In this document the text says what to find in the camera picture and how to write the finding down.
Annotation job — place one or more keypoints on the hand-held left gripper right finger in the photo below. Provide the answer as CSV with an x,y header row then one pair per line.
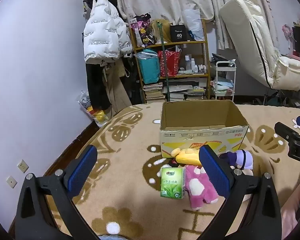
x,y
215,175

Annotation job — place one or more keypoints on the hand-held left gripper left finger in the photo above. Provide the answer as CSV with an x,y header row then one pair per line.
x,y
82,173

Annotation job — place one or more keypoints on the pink plush toy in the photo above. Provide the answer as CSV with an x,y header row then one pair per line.
x,y
197,187

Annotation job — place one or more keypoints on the purple haired plush doll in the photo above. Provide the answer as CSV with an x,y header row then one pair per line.
x,y
240,158

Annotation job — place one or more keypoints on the yellow plush toy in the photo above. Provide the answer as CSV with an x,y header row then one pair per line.
x,y
187,156

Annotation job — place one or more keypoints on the printed cardboard box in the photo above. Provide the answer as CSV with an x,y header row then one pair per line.
x,y
202,140

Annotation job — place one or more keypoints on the green and white tissue pack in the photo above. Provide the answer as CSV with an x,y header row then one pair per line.
x,y
172,182

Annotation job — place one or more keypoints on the person's right forearm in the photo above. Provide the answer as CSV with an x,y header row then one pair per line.
x,y
292,205

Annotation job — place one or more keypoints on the beige patterned blanket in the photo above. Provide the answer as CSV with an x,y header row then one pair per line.
x,y
130,205

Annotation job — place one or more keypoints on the plastic bag with yellow contents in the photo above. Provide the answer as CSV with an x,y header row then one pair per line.
x,y
97,115

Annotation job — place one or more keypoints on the blue denim cloth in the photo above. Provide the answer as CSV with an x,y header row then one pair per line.
x,y
110,237

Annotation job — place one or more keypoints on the stack of papers and books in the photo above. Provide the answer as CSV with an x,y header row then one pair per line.
x,y
187,92

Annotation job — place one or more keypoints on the black coat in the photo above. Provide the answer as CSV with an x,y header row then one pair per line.
x,y
96,87

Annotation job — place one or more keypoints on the white trolley cart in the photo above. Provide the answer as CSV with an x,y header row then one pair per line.
x,y
217,72

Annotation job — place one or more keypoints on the beige coat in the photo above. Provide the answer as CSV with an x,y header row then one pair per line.
x,y
115,90

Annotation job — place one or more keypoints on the white padded chair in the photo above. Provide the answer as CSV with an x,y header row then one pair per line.
x,y
242,30

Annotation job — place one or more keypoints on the wooden shelf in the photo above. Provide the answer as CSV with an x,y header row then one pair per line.
x,y
206,55

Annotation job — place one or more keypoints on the group of small bottles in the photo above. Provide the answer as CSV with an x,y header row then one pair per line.
x,y
196,65

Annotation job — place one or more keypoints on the red patterned bag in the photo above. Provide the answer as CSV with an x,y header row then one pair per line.
x,y
171,62

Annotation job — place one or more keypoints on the green pole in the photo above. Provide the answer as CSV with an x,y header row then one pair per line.
x,y
165,62

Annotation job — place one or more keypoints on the teal bag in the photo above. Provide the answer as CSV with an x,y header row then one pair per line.
x,y
148,67

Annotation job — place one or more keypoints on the white puffer jacket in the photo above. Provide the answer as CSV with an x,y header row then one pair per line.
x,y
102,35

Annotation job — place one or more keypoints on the white plastic bag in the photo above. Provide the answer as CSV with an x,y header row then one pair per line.
x,y
193,22

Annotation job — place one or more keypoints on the black box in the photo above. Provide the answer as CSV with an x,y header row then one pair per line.
x,y
178,33

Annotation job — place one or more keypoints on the blonde wig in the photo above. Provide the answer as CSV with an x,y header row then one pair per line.
x,y
157,31

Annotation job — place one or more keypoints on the colourful printed bags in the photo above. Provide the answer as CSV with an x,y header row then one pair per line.
x,y
141,30

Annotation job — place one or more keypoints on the wall socket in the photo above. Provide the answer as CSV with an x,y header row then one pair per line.
x,y
22,166
11,182

